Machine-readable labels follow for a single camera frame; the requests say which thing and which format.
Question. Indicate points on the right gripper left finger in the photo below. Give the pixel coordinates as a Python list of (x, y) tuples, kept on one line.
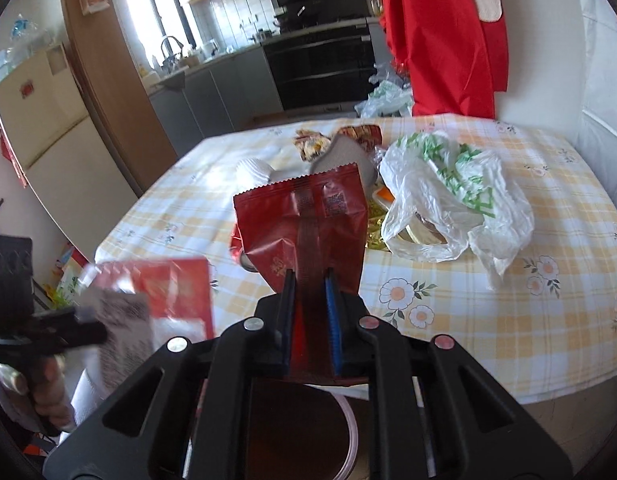
[(185, 412)]

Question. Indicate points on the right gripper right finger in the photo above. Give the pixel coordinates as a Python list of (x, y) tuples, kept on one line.
[(436, 412)]

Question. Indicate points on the clear red blister pack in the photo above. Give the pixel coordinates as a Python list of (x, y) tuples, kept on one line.
[(143, 304)]

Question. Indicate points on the white green plastic bag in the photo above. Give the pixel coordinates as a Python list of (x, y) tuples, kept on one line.
[(450, 197)]

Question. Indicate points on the dark red snack bag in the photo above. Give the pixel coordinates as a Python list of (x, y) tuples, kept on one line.
[(314, 226)]

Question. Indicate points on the grey shoe insole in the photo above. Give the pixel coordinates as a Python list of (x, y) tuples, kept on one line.
[(344, 151)]

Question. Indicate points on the dark red trash bin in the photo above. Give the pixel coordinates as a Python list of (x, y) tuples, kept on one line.
[(300, 432)]

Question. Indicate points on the grey kitchen cabinet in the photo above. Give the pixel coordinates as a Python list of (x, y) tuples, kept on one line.
[(227, 95)]

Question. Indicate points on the kitchen faucet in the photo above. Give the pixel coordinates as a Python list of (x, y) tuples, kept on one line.
[(172, 50)]

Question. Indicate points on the person's left hand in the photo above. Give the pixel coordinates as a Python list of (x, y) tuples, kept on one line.
[(45, 398)]

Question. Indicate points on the cream refrigerator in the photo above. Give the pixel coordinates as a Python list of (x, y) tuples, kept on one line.
[(58, 147)]

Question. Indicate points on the gold foil wrapper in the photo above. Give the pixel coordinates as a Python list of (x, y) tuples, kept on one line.
[(376, 216)]

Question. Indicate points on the orange white snack package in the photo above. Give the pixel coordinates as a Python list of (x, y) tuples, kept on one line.
[(383, 197)]

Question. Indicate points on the white foam net sleeve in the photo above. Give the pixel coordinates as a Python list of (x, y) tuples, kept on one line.
[(252, 173)]

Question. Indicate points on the crumpled brown paper wrapper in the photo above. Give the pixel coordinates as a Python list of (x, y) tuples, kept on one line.
[(310, 144)]

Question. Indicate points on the white green bag on floor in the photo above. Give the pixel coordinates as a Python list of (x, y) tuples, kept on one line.
[(387, 100)]

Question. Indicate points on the black built-in oven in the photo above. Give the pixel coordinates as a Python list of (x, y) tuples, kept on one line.
[(323, 54)]

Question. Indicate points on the red hanging apron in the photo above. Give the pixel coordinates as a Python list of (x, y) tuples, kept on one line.
[(455, 53)]

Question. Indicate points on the brown wooden door frame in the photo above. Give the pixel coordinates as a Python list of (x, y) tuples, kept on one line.
[(108, 76)]

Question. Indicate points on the white wall covering sheet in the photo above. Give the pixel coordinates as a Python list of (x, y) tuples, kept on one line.
[(597, 135)]

